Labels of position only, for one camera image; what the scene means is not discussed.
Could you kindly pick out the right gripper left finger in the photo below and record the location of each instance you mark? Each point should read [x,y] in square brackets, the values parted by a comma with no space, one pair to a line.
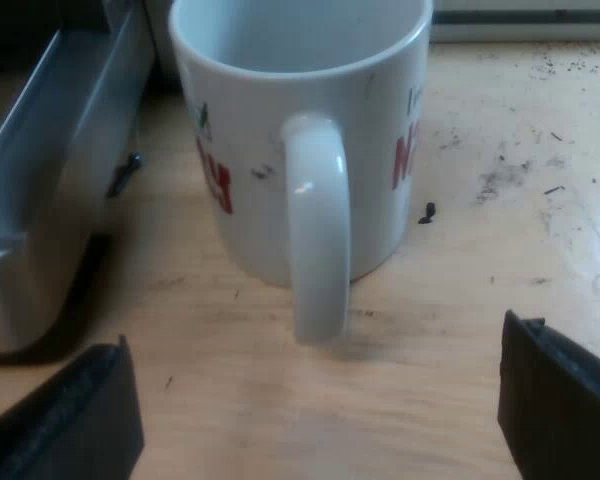
[80,420]

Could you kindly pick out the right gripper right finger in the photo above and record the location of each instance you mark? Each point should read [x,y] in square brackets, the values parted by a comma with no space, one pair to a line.
[555,400]

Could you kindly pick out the steel espresso machine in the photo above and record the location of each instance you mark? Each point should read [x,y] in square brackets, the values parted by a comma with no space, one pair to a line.
[45,175]

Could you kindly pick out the white mug with red and black print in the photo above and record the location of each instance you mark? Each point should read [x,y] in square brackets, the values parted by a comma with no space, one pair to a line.
[305,150]

